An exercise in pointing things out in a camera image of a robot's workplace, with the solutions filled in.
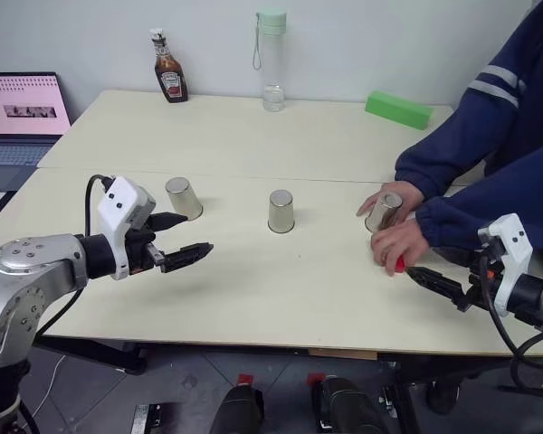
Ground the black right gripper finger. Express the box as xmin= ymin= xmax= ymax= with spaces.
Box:
xmin=433 ymin=247 xmax=481 ymax=272
xmin=406 ymin=266 xmax=471 ymax=305

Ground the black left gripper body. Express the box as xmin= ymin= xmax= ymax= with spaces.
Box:
xmin=124 ymin=213 xmax=168 ymax=276

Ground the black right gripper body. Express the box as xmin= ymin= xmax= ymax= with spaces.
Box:
xmin=456 ymin=251 xmax=500 ymax=314

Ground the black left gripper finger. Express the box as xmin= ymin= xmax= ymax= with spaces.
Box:
xmin=150 ymin=211 xmax=192 ymax=232
xmin=159 ymin=241 xmax=215 ymax=274

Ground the silver metal cup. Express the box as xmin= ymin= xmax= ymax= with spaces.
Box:
xmin=364 ymin=192 xmax=404 ymax=234
xmin=267 ymin=189 xmax=297 ymax=235
xmin=164 ymin=176 xmax=205 ymax=222

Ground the person's left hand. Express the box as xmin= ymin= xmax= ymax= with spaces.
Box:
xmin=370 ymin=217 xmax=432 ymax=278

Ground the person's right hand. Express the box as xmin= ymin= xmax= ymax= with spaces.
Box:
xmin=357 ymin=181 xmax=424 ymax=219

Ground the person's left navy sleeve arm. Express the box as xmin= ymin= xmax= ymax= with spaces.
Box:
xmin=414 ymin=138 xmax=543 ymax=250

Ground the black table base bar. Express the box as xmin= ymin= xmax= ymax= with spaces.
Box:
xmin=33 ymin=335 xmax=148 ymax=375

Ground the person's black shoe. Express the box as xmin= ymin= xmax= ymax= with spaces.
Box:
xmin=425 ymin=378 xmax=463 ymax=416

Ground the black table leg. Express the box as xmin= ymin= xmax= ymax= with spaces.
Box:
xmin=378 ymin=355 xmax=423 ymax=434

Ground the person in navy jacket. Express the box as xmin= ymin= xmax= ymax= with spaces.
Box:
xmin=394 ymin=0 xmax=543 ymax=200

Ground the brown ketchup bottle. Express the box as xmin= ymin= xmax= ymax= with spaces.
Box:
xmin=148 ymin=28 xmax=191 ymax=105

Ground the green rectangular block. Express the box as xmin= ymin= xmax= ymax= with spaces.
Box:
xmin=365 ymin=90 xmax=436 ymax=132

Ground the open laptop with pink screen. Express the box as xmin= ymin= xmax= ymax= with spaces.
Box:
xmin=0 ymin=71 xmax=74 ymax=192

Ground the clear bottle with green lid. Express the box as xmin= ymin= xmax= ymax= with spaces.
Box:
xmin=252 ymin=10 xmax=288 ymax=113

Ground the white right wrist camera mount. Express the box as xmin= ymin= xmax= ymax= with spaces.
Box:
xmin=477 ymin=212 xmax=535 ymax=318

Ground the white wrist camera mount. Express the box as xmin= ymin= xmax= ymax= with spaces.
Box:
xmin=477 ymin=212 xmax=535 ymax=318
xmin=96 ymin=175 xmax=157 ymax=282

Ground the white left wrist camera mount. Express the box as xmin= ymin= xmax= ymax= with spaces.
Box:
xmin=96 ymin=175 xmax=157 ymax=282

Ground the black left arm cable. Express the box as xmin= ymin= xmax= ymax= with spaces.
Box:
xmin=33 ymin=173 xmax=115 ymax=341

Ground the thin white floor cable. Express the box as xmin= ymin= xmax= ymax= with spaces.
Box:
xmin=30 ymin=354 xmax=68 ymax=418

